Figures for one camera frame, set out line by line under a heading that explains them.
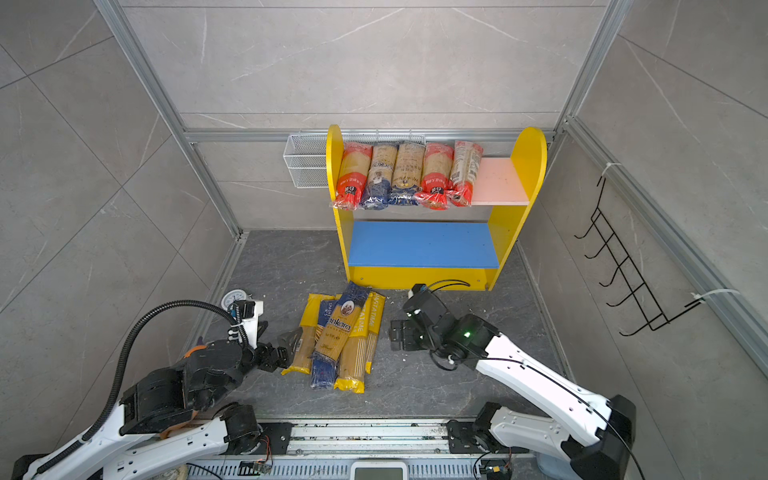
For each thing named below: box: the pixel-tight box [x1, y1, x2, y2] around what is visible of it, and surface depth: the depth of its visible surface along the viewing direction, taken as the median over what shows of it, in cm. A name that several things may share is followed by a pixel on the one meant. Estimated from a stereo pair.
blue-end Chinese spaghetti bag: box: [389, 143, 426, 206], surface depth 75 cm
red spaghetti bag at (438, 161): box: [414, 142, 455, 211], surface depth 73 cm
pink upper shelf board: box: [471, 157, 530, 206], surface depth 79 cm
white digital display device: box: [350, 461, 408, 480], surface depth 67 cm
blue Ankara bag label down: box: [361, 143, 399, 210], surface depth 74 cm
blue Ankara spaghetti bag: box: [311, 281, 372, 361], surface depth 87 cm
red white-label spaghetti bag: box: [446, 141, 484, 207], surface depth 72 cm
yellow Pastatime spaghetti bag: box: [334, 292, 386, 394], surface depth 85 cm
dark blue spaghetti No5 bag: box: [310, 297, 344, 389], surface depth 81 cm
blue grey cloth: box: [535, 451, 581, 480], surface depth 69 cm
